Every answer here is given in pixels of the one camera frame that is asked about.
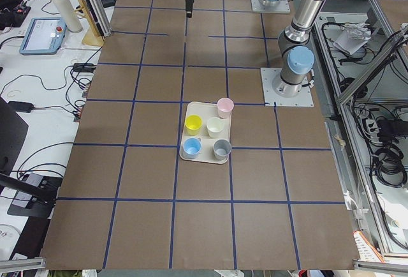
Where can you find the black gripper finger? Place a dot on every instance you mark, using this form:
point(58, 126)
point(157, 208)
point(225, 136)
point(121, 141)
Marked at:
point(189, 8)

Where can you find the pink plastic cup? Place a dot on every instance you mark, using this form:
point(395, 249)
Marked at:
point(225, 107)

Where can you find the yellow plastic cup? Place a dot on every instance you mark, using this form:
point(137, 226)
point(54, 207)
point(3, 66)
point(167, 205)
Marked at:
point(193, 124)

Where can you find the cream white plastic cup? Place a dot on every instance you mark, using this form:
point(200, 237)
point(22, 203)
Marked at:
point(215, 127)

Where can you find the blue plastic cup on tray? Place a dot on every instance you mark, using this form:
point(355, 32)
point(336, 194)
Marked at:
point(191, 148)

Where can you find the grey plastic cup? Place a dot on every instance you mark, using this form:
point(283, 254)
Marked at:
point(222, 149)

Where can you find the wooden mug tree stand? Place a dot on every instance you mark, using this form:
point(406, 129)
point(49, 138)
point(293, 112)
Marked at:
point(92, 36)

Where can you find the white cylindrical bottle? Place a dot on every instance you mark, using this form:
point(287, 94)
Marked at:
point(68, 14)

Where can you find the beige plastic tray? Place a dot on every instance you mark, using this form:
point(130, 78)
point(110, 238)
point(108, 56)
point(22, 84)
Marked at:
point(206, 154)

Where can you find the blue teach pendant tablet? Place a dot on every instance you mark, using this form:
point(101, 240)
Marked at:
point(43, 37)

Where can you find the crumpled white paper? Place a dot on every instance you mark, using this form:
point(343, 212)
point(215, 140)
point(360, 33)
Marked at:
point(352, 38)

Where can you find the black power adapter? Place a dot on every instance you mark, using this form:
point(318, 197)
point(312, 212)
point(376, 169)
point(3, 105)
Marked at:
point(21, 106)

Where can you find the black monitor stand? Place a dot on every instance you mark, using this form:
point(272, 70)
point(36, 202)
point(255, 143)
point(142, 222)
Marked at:
point(35, 193)

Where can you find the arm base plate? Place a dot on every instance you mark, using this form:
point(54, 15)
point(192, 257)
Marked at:
point(279, 94)
point(281, 7)

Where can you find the aluminium frame post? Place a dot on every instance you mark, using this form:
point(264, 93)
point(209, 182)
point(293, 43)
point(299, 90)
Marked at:
point(99, 17)

